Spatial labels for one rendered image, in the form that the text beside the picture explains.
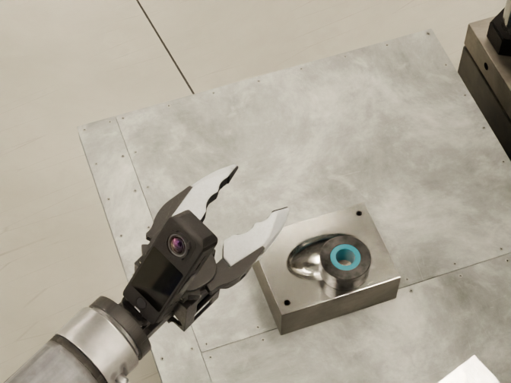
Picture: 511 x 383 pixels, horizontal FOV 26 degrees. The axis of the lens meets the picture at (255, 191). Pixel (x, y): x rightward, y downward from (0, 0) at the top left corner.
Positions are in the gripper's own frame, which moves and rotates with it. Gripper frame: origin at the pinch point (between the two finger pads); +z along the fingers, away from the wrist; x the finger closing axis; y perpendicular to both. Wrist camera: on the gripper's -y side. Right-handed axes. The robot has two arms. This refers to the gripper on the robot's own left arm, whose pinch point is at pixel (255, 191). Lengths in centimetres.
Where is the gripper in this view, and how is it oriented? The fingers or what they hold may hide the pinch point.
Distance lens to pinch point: 111.9
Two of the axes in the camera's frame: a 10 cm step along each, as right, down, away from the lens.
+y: -1.1, 4.8, 8.7
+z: 6.6, -6.2, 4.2
